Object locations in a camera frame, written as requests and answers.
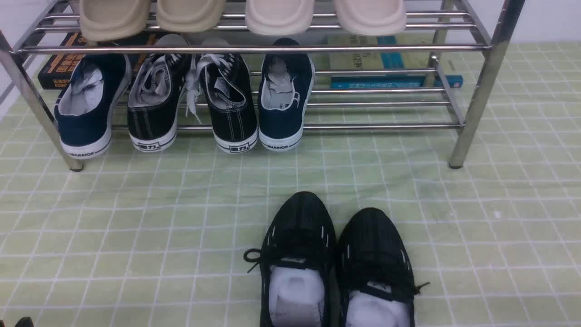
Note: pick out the green checkered cloth mat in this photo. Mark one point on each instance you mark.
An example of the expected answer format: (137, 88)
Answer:
(137, 240)

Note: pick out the cream slipper far right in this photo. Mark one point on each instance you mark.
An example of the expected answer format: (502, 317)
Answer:
(371, 17)

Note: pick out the black mesh sneaker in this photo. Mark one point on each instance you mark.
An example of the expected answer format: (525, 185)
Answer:
(374, 273)
(295, 262)

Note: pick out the cream slipper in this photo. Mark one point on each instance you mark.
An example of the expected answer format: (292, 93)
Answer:
(371, 17)
(279, 17)

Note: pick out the navy canvas shoe left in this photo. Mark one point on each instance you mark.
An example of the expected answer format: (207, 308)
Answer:
(84, 110)

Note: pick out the silver metal shoe rack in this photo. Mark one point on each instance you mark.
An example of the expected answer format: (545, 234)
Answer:
(456, 26)

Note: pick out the black canvas sneaker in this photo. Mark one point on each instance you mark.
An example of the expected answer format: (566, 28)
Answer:
(224, 80)
(154, 98)

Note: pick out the black mesh sneaker left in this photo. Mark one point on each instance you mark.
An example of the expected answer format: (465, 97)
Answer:
(295, 262)

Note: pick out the green blue book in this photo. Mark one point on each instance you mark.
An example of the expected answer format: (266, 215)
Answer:
(379, 61)

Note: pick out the navy canvas shoe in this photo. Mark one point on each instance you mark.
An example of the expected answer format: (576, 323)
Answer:
(84, 110)
(287, 80)

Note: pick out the black mesh sneaker right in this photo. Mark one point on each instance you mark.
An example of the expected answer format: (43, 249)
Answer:
(374, 273)

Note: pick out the navy canvas shoe right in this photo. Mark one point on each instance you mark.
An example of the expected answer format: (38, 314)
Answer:
(287, 80)

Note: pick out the beige slipper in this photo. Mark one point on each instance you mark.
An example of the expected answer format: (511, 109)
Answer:
(189, 16)
(105, 20)

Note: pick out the beige slipper far left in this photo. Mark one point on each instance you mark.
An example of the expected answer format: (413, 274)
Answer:
(105, 20)

